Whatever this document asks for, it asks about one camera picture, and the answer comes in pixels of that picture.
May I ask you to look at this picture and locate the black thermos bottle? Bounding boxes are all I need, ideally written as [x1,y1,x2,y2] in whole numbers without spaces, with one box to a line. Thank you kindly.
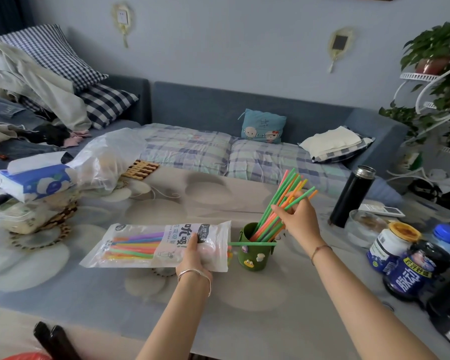
[328,165,377,229]

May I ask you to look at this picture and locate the pink cloth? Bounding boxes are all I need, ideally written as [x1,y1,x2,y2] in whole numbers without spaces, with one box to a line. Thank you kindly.
[61,130,93,149]

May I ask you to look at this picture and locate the white remote control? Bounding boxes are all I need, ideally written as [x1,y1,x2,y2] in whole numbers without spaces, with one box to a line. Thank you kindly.
[358,203,406,219]

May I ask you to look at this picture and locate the small dark checked pillow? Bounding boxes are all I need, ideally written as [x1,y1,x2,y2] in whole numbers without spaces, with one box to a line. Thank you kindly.
[78,84,140,131]

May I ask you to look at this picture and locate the blue jeans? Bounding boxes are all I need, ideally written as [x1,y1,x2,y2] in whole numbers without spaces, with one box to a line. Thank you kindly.
[0,93,66,184]

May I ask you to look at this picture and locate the silver bangle bracelet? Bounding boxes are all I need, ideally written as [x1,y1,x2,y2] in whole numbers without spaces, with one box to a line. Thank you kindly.
[177,268,213,297]

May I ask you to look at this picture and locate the dark curtain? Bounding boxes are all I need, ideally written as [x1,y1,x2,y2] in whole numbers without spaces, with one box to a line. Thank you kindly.
[0,0,35,39]

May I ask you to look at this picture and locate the bunch of colourful straws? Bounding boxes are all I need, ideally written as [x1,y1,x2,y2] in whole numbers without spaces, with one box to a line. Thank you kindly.
[249,168,319,243]

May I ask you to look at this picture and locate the white metal plant stand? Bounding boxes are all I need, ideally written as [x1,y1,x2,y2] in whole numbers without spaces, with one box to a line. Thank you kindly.
[386,60,450,184]

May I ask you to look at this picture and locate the plaid sofa cover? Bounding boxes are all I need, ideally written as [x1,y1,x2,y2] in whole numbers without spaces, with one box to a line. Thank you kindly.
[134,122,352,197]

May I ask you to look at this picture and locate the beige jacket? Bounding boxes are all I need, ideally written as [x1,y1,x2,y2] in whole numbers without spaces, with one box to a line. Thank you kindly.
[0,39,93,132]

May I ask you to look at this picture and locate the brown woven coaster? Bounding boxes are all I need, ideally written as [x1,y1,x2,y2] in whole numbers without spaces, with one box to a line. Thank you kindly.
[9,200,80,252]

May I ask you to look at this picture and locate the black garment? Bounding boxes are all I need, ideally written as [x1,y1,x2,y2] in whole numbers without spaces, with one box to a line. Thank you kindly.
[16,123,73,147]

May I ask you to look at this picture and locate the green cup with stickers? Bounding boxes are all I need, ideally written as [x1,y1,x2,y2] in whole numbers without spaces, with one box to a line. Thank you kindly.
[237,222,277,272]

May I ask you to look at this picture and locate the person's left hand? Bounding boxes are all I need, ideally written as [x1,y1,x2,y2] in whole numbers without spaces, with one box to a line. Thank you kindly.
[175,233,221,282]

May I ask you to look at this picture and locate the floral tablecloth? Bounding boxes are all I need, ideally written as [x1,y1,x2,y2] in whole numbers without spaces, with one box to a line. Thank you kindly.
[0,166,450,360]

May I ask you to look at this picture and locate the person's right hand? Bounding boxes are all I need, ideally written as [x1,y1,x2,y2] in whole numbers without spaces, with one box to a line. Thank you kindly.
[271,200,325,255]

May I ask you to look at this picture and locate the blue tissue pack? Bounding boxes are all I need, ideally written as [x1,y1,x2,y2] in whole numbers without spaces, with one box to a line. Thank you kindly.
[0,151,78,204]

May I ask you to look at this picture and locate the clear plastic food container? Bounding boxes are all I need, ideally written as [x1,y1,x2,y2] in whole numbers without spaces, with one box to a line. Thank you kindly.
[0,199,61,235]

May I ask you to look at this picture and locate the clear packet of colourful straws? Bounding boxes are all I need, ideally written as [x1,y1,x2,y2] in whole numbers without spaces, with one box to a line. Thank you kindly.
[79,220,232,273]

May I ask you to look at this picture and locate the clear plastic bag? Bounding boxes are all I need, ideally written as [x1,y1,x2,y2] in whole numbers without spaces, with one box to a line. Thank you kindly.
[65,127,148,192]

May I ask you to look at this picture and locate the wall socket with yellow frame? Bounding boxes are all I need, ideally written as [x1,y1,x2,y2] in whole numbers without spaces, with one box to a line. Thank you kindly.
[112,2,134,49]

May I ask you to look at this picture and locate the blue sofa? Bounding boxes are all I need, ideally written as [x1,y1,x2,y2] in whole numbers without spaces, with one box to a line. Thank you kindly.
[73,74,410,207]

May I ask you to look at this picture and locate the trailing green plant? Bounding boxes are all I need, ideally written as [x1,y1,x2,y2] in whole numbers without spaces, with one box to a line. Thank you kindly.
[378,63,450,151]

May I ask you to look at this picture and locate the thin cord bracelet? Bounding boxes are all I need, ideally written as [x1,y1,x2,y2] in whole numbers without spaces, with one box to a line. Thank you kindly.
[310,244,333,266]

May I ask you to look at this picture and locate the dark blue gum jar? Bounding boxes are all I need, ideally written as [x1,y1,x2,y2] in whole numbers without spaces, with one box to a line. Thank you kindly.
[383,240,450,301]

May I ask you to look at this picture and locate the clear glass bowl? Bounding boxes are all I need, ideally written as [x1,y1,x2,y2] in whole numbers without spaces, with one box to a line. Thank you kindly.
[344,210,389,249]

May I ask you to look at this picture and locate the wooden slatted trivet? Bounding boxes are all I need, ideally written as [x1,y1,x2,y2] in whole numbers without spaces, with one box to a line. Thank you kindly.
[120,159,161,181]

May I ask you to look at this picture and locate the person's right forearm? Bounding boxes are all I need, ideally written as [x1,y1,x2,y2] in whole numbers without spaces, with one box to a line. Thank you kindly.
[310,244,440,360]

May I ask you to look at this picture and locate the white jar with yellow lid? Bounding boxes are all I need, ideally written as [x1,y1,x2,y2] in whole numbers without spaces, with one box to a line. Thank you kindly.
[367,221,422,274]

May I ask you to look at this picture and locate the wall switch with yellow frame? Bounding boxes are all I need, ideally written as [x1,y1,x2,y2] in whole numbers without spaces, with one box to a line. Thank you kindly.
[326,27,354,74]

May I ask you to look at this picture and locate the large blue checked pillow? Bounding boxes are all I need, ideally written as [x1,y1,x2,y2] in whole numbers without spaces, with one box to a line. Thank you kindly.
[0,24,109,95]

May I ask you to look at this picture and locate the blue cartoon cushion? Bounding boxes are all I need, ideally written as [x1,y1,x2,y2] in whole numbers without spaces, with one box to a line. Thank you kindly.
[238,108,287,144]

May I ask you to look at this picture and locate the red object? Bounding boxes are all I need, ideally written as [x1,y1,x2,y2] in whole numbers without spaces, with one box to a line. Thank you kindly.
[1,352,53,360]

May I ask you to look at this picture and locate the person's left forearm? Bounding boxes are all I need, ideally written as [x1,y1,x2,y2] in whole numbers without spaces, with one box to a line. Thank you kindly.
[135,271,213,360]

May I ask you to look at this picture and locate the cream and checked pillow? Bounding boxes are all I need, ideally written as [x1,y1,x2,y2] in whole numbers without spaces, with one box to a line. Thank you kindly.
[298,125,376,164]

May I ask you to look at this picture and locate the potted green plant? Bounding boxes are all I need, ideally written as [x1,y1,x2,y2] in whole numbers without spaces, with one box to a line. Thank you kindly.
[400,21,450,76]

